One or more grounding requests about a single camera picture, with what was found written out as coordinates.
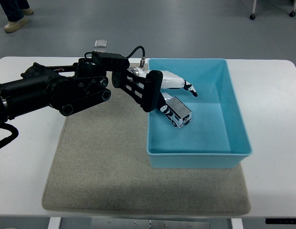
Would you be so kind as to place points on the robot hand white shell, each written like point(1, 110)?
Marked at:
point(173, 80)

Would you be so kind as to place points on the white toy car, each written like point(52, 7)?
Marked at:
point(180, 111)

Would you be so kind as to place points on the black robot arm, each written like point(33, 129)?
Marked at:
point(43, 90)

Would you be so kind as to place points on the blue plastic box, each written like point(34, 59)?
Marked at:
point(198, 138)

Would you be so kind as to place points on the grey-beige felt mat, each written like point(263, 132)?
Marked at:
point(102, 155)

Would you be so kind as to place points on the white cart leg with caster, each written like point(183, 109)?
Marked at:
point(253, 8)
point(293, 9)

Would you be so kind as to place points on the grey metal plate with screws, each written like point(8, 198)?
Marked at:
point(150, 224)

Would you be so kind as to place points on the white table leg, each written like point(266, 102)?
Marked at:
point(236, 224)
point(53, 223)

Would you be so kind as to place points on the person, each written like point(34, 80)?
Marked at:
point(14, 23)

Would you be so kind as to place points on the black table control panel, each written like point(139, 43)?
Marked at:
point(282, 221)

